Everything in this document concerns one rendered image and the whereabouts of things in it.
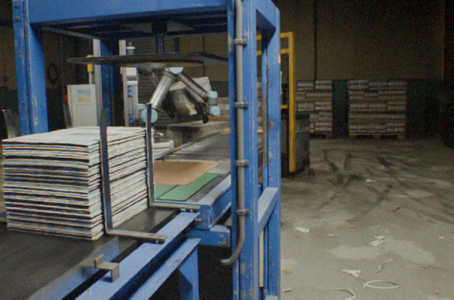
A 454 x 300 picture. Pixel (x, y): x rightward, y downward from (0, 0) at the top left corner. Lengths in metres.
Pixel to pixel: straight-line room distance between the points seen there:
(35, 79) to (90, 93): 1.54
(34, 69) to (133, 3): 0.50
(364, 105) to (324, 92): 0.90
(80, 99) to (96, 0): 1.76
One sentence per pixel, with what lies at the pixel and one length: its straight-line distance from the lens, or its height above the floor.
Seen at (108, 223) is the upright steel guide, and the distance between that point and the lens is 1.11.
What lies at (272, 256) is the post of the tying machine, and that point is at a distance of 2.05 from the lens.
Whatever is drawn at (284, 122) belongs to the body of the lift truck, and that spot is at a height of 0.71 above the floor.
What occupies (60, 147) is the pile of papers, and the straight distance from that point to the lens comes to 1.08.
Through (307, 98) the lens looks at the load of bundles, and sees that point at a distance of 8.86.
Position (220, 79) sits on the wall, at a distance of 10.90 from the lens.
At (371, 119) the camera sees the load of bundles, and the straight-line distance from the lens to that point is 8.85.
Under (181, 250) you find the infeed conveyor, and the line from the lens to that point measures 1.22.
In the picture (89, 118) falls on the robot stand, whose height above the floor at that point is 0.97.
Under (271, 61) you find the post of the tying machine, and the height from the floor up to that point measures 1.30.
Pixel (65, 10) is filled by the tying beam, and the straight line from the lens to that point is 1.60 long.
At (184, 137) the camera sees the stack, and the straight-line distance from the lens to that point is 3.75.
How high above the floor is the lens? 1.19
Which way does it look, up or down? 7 degrees down
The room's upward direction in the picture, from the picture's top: 1 degrees counter-clockwise
